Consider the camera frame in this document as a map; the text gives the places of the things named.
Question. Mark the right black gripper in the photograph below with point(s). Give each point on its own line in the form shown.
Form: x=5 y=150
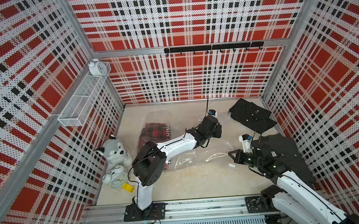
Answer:
x=239 y=157

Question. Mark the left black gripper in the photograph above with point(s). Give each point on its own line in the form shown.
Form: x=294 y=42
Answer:
x=217 y=130

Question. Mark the clear plastic vacuum bag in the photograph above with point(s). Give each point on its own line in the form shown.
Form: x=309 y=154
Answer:
x=152 y=158

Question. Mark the red black plaid shirt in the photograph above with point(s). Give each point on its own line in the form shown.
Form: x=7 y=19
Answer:
x=155 y=132

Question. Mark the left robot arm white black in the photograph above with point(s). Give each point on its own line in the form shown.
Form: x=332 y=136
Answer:
x=143 y=198

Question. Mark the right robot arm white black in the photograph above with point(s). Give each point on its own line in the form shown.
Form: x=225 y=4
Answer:
x=302 y=204

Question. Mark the grey white husky plush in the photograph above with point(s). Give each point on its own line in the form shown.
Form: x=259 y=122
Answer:
x=115 y=153

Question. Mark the yellow small block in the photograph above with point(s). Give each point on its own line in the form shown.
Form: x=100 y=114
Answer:
x=127 y=187

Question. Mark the white alarm clock on table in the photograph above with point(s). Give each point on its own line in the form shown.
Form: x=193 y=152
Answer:
x=116 y=177

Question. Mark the white alarm clock on shelf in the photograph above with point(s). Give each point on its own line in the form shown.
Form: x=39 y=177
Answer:
x=96 y=67

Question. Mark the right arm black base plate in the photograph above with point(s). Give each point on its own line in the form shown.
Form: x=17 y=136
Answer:
x=260 y=204

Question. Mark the black wall hook rail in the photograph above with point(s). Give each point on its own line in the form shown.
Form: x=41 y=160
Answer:
x=220 y=47

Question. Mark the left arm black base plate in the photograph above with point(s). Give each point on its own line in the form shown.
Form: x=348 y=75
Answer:
x=154 y=211

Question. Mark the white wire mesh shelf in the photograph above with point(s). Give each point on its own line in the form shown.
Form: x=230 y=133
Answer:
x=82 y=98

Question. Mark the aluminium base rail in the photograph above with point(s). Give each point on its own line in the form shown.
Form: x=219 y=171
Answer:
x=222 y=210

